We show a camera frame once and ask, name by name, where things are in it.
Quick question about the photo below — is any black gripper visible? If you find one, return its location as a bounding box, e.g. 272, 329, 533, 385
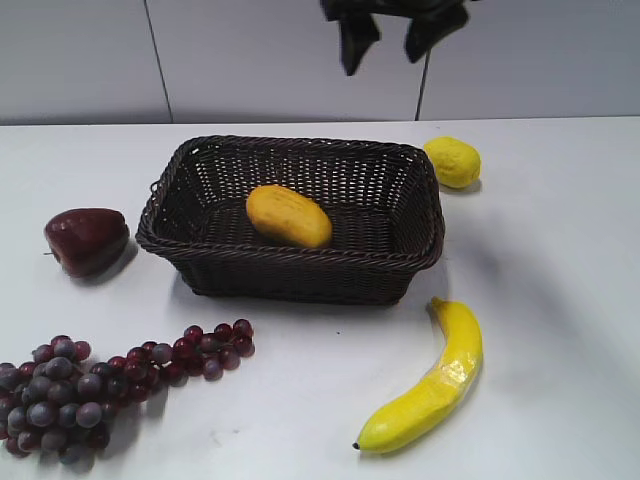
320, 0, 469, 76

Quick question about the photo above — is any orange yellow mango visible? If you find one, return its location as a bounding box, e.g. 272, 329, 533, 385
246, 185, 333, 249

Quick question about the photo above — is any dark woven wicker basket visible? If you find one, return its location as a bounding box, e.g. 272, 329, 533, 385
136, 135, 445, 305

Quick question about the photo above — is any yellow lemon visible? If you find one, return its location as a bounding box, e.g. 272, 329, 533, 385
424, 136, 482, 189

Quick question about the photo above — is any yellow banana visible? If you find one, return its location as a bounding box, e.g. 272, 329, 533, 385
353, 297, 484, 454

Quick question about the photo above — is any dark red apple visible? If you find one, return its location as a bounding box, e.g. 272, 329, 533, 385
44, 208, 130, 278

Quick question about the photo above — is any purple red grape bunch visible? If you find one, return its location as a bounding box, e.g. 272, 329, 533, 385
1, 319, 255, 464

